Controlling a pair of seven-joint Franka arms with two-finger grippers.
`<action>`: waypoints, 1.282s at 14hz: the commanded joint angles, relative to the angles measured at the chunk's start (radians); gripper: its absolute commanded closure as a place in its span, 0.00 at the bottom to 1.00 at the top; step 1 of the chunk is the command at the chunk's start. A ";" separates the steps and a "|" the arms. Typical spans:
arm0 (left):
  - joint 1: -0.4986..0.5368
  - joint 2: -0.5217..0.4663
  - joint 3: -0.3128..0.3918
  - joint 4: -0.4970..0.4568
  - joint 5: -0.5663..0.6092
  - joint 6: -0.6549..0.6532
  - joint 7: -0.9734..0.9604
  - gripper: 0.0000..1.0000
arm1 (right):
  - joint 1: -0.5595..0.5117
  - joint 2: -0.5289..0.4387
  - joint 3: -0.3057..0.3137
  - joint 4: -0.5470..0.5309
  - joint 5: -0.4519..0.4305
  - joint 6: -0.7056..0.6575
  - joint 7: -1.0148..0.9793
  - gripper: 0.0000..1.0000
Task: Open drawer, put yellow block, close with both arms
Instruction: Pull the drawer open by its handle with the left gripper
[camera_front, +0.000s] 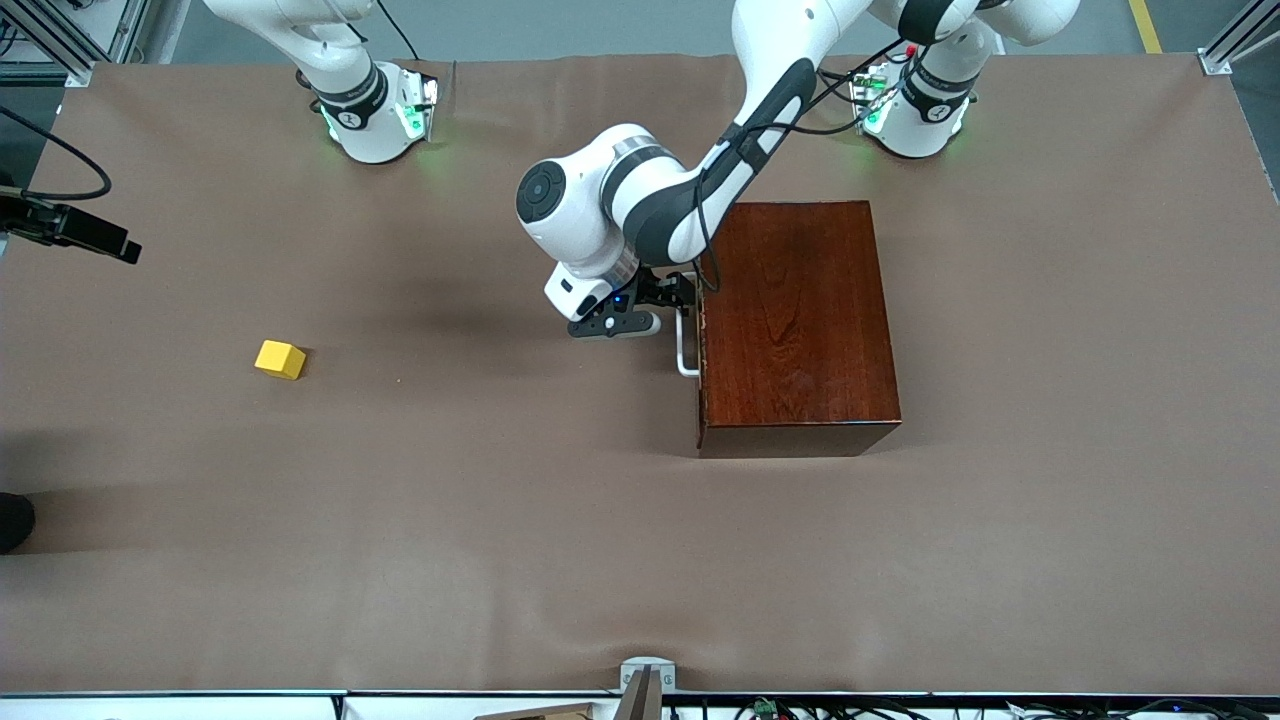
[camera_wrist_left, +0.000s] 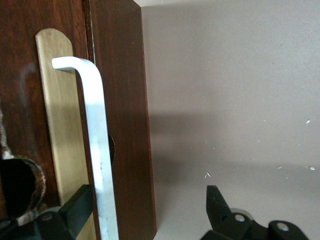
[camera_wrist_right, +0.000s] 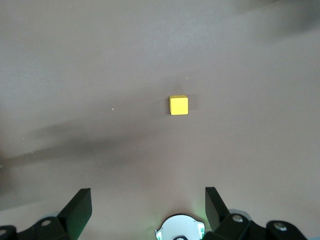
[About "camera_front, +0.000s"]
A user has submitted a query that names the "black right arm base cable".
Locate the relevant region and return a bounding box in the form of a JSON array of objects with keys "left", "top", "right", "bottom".
[{"left": 375, "top": 0, "right": 421, "bottom": 61}]

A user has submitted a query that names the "yellow block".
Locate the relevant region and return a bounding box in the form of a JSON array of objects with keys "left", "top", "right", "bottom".
[{"left": 254, "top": 340, "right": 307, "bottom": 381}]

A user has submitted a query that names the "black round object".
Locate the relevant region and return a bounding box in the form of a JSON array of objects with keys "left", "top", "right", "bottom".
[{"left": 0, "top": 493, "right": 37, "bottom": 554}]

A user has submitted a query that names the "aluminium frame post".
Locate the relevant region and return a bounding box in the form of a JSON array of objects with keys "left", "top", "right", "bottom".
[
  {"left": 1198, "top": 0, "right": 1280, "bottom": 77},
  {"left": 0, "top": 0, "right": 151, "bottom": 89}
]

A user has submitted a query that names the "black left arm base cable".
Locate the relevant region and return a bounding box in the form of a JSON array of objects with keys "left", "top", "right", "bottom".
[{"left": 815, "top": 68, "right": 873, "bottom": 136}]

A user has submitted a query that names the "black arm base cable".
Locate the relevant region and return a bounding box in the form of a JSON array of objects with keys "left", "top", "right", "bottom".
[
  {"left": 375, "top": 0, "right": 421, "bottom": 61},
  {"left": 815, "top": 68, "right": 873, "bottom": 136}
]

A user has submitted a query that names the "brown cardboard piece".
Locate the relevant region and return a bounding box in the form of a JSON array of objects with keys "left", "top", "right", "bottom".
[{"left": 473, "top": 702, "right": 601, "bottom": 720}]

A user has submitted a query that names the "dark brown wooden cabinet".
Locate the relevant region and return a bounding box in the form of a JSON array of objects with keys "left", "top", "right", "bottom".
[{"left": 695, "top": 201, "right": 903, "bottom": 459}]

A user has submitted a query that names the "light wood drawer white handle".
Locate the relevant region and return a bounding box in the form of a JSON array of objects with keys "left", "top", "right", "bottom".
[{"left": 676, "top": 305, "right": 706, "bottom": 379}]

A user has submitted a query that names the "grey metal camera bracket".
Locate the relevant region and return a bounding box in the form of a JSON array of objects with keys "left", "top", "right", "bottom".
[{"left": 615, "top": 656, "right": 677, "bottom": 720}]

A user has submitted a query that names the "brown table cloth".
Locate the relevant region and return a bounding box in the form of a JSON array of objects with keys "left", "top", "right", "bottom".
[{"left": 0, "top": 52, "right": 1280, "bottom": 696}]

